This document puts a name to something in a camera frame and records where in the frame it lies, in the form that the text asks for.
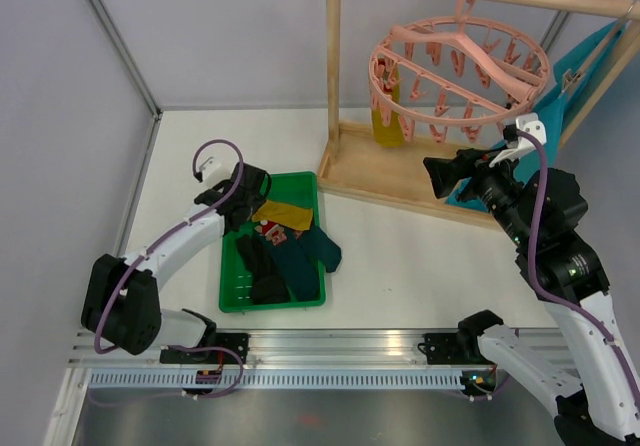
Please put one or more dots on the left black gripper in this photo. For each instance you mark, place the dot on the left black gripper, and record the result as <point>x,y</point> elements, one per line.
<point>258,200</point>

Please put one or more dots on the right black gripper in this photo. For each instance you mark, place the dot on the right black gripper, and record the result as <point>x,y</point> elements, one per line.
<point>445,172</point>

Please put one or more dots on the yellow sock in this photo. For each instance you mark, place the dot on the yellow sock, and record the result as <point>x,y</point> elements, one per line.
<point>387,131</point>
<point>288,215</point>

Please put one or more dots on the pink round clip hanger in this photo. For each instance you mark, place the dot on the pink round clip hanger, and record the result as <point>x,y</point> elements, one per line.
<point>460,72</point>

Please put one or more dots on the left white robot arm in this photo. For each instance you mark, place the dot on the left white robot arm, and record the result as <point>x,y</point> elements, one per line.
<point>122,304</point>

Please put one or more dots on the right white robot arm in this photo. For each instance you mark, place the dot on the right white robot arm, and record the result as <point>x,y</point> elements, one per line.
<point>600,405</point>

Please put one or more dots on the metal clip hanger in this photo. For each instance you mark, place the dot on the metal clip hanger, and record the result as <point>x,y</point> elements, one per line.
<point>572,79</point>

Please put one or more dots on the christmas pattern sock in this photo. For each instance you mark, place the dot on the christmas pattern sock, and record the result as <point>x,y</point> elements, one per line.
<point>271,232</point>

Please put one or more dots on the green plastic tray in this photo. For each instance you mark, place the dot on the green plastic tray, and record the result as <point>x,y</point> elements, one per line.
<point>299,189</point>

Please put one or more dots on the wooden clothes rack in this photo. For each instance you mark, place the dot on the wooden clothes rack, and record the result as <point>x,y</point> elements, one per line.
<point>355,165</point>

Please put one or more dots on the dark teal sock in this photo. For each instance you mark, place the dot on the dark teal sock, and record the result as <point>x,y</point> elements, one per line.
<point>296,260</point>

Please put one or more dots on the black sock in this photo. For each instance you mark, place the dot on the black sock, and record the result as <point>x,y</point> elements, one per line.
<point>267,285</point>

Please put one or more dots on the teal cloth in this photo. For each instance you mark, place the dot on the teal cloth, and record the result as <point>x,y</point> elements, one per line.
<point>553,108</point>

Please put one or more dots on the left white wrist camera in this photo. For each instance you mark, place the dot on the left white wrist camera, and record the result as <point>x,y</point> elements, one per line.
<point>211,172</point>

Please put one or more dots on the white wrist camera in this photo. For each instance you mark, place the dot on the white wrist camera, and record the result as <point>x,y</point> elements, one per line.
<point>521,138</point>
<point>211,172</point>

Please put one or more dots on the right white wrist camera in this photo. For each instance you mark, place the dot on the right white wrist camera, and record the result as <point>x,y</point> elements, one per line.
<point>521,138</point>

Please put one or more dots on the aluminium mounting rail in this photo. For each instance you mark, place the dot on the aluminium mounting rail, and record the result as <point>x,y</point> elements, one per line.
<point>296,349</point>

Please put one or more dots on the slotted cable duct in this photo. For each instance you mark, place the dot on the slotted cable duct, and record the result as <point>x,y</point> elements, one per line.
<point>412,379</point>

